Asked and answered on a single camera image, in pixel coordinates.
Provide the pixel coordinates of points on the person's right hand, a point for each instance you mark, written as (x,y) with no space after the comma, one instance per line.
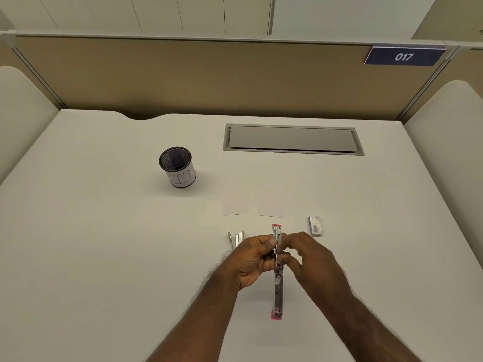
(320,271)

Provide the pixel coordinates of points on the person's left hand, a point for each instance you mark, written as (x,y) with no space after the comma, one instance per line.
(245,263)

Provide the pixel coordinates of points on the white metal stapler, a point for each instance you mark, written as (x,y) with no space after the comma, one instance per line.
(236,239)

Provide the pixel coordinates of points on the pink metal stapler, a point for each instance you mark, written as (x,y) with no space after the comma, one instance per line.
(278,294)

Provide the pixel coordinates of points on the small box of staples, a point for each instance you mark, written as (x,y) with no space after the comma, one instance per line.
(316,226)

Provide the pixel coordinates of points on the white paper sheet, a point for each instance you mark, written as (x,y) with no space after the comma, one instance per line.
(236,199)
(271,201)

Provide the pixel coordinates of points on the person's right forearm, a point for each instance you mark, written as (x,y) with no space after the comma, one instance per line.
(369,331)

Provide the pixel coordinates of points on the person's left forearm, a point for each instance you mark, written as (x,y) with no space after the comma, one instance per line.
(200,320)

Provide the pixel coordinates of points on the black mesh pen holder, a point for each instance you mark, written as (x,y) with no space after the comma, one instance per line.
(181,175)

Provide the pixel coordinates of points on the white curved desk divider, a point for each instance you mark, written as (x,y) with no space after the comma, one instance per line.
(22,113)
(449,147)

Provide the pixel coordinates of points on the long beige partition panel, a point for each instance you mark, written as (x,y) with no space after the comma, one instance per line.
(188,79)

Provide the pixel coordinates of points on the blue number sign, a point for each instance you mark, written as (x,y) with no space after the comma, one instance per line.
(403,56)

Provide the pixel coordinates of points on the beige side partition panel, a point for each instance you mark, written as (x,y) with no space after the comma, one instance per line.
(5,52)
(468,67)

